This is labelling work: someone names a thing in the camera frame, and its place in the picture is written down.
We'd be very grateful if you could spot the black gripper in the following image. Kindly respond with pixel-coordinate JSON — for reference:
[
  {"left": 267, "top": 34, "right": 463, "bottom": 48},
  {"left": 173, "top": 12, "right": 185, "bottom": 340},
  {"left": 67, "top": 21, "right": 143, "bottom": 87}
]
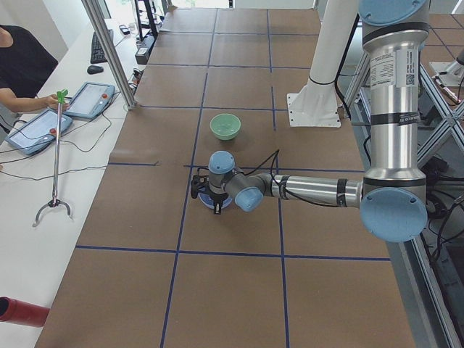
[{"left": 208, "top": 188, "right": 229, "bottom": 215}]

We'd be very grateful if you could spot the blue bowl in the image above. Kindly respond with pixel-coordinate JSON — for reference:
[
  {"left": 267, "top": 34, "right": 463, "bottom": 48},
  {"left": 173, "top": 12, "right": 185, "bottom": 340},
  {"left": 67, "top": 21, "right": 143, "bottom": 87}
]
[{"left": 198, "top": 191, "right": 233, "bottom": 210}]

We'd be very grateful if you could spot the silver green reacher grabber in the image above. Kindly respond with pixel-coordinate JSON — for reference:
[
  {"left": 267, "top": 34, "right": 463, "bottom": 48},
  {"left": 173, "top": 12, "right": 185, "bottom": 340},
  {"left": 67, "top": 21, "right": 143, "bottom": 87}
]
[{"left": 32, "top": 88, "right": 72, "bottom": 228}]

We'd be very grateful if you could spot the person's forearm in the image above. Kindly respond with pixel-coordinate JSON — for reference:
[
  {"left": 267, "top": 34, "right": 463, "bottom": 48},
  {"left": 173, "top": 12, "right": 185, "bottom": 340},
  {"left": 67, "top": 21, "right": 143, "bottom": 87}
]
[{"left": 0, "top": 88, "right": 47, "bottom": 113}]

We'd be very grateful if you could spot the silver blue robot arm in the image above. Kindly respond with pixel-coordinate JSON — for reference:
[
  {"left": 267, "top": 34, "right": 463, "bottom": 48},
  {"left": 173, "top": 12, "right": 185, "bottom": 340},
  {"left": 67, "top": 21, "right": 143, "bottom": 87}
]
[{"left": 191, "top": 1, "right": 429, "bottom": 242}]

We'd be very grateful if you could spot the green bowl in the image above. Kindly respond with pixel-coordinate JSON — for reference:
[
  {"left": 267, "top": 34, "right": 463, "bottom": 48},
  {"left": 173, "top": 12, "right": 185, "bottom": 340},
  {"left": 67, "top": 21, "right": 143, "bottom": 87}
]
[{"left": 210, "top": 113, "right": 241, "bottom": 141}]

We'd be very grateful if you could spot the person's hand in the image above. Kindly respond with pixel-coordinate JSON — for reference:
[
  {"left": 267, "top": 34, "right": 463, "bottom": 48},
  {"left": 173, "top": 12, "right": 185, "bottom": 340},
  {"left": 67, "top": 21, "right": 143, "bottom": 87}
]
[{"left": 44, "top": 94, "right": 70, "bottom": 110}]

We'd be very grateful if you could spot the brown paper table cover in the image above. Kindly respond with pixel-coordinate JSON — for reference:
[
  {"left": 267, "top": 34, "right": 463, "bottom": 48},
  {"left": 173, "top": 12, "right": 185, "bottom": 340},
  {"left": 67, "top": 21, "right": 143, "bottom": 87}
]
[{"left": 37, "top": 9, "right": 415, "bottom": 347}]

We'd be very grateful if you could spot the far blue teach pendant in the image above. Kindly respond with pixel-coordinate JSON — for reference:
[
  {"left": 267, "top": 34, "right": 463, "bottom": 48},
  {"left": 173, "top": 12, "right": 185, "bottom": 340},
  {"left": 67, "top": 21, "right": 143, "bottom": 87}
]
[{"left": 64, "top": 82, "right": 115, "bottom": 120}]

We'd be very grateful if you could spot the blue teach pendant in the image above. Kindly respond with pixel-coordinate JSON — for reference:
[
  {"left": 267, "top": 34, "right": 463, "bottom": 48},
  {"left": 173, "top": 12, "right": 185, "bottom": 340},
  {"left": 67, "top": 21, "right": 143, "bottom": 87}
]
[
  {"left": 6, "top": 109, "right": 58, "bottom": 155},
  {"left": 64, "top": 82, "right": 115, "bottom": 120}
]

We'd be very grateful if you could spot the black computer mouse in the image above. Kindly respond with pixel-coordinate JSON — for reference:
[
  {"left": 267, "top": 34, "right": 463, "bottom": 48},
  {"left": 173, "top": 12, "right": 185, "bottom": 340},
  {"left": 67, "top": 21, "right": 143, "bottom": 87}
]
[{"left": 87, "top": 65, "right": 104, "bottom": 75}]

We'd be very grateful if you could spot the near blue teach pendant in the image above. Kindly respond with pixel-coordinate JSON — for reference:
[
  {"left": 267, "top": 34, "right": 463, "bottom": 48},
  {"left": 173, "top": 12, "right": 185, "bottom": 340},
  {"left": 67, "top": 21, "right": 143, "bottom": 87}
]
[{"left": 6, "top": 109, "right": 58, "bottom": 155}]

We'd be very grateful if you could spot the black keyboard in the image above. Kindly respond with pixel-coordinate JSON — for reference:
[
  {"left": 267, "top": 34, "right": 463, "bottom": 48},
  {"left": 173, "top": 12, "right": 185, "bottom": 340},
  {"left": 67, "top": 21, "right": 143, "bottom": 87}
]
[{"left": 90, "top": 32, "right": 107, "bottom": 65}]

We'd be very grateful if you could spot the red cylinder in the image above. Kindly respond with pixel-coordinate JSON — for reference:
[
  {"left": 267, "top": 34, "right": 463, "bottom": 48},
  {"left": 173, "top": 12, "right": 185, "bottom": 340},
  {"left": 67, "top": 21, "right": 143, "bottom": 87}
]
[{"left": 1, "top": 297, "right": 49, "bottom": 327}]

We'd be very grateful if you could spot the person in black shirt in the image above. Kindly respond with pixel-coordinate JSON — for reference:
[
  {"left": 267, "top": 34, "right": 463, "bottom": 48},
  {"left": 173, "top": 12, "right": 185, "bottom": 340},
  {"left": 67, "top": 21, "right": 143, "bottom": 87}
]
[{"left": 1, "top": 25, "right": 58, "bottom": 99}]

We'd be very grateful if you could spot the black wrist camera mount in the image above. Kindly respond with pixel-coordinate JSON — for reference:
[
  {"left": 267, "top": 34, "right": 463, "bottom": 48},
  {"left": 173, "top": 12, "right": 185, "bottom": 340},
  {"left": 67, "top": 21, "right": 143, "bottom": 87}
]
[{"left": 190, "top": 167, "right": 210, "bottom": 199}]

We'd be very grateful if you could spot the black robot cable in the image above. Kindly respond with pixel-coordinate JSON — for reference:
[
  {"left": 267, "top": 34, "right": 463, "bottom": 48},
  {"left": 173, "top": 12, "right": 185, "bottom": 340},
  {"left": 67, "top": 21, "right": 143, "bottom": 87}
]
[{"left": 249, "top": 148, "right": 341, "bottom": 208}]

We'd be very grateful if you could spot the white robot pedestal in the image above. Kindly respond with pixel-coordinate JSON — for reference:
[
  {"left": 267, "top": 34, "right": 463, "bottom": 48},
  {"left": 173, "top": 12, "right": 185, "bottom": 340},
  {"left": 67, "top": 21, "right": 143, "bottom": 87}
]
[{"left": 287, "top": 0, "right": 359, "bottom": 128}]

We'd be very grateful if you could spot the aluminium frame post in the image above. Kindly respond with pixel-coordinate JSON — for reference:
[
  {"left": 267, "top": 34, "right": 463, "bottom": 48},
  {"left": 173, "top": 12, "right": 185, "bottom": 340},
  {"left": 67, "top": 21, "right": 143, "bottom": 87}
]
[{"left": 81, "top": 0, "right": 136, "bottom": 110}]

